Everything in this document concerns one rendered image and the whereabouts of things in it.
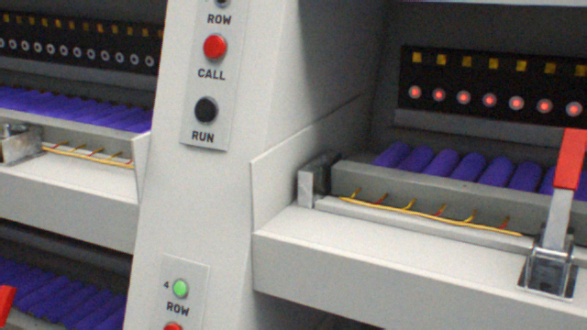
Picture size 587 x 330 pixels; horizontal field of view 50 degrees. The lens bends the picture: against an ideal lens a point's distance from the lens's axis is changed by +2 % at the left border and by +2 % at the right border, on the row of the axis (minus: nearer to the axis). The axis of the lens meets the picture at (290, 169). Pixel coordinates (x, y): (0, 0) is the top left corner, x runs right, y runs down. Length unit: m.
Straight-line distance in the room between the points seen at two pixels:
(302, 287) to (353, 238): 0.05
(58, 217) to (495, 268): 0.34
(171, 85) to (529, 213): 0.26
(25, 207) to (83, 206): 0.07
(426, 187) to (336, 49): 0.14
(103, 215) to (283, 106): 0.17
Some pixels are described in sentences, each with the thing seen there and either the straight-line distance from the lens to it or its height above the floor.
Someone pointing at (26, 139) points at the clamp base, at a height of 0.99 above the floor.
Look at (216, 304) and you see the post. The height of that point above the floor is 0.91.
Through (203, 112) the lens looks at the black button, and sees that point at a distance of 0.43.
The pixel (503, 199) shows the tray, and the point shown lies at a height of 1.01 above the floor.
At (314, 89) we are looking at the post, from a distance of 0.46.
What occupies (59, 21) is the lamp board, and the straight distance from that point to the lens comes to 0.76.
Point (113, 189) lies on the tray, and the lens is 0.50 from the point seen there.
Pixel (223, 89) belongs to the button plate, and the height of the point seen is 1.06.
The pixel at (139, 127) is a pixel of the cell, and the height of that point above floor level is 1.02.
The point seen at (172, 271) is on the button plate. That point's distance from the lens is 0.45.
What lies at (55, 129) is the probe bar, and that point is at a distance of 0.59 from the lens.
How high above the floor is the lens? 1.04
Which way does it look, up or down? 4 degrees down
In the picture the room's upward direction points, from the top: 9 degrees clockwise
